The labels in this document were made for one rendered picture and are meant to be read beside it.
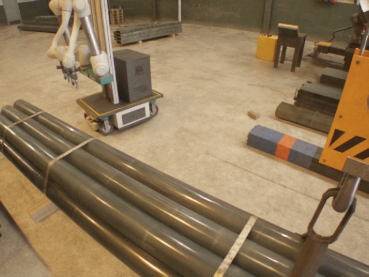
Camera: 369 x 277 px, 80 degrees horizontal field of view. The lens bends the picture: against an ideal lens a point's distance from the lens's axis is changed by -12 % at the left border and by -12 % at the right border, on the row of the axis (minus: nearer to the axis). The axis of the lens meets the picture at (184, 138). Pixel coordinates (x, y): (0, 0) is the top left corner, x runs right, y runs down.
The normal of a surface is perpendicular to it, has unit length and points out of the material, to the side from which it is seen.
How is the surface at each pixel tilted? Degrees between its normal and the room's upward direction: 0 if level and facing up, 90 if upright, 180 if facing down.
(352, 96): 90
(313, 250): 52
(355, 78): 90
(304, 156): 90
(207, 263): 11
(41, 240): 0
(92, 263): 0
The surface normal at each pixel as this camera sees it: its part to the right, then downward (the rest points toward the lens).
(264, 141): -0.62, 0.43
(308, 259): -0.45, -0.17
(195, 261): -0.19, -0.65
